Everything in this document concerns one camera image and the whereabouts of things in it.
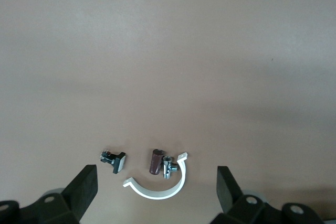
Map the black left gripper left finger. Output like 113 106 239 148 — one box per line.
0 164 98 224

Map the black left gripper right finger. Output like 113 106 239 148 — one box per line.
211 165 326 224

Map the white curved pipe clamp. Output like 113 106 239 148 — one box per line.
122 151 189 200

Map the small metal valve fitting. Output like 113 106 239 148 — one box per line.
161 155 179 180

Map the brown table cover mat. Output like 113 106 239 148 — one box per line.
0 0 336 224

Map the black square push switch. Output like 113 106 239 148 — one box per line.
100 150 127 175

